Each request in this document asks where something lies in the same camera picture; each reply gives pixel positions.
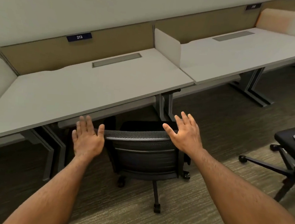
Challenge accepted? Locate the person's right forearm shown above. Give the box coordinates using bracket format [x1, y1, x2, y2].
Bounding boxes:
[183, 147, 295, 224]

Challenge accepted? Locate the white office table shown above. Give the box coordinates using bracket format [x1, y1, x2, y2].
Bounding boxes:
[175, 20, 295, 110]
[0, 34, 197, 194]

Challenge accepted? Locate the person's right hand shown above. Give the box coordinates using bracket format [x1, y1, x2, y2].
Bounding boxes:
[160, 109, 207, 160]

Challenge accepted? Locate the person's left forearm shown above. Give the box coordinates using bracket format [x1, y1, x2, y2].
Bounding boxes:
[2, 148, 100, 224]

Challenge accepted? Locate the black mesh office chair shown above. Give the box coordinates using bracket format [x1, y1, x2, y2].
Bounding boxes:
[95, 116, 196, 216]
[234, 118, 295, 204]

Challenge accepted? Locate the person's left hand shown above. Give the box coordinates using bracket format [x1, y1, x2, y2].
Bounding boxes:
[69, 114, 107, 161]

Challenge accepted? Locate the blue desk label plate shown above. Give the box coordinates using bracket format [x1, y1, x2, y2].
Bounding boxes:
[65, 30, 93, 45]
[245, 2, 262, 13]

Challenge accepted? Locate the grey cable cover plate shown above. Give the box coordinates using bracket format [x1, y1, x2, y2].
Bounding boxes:
[212, 28, 255, 45]
[91, 49, 143, 73]

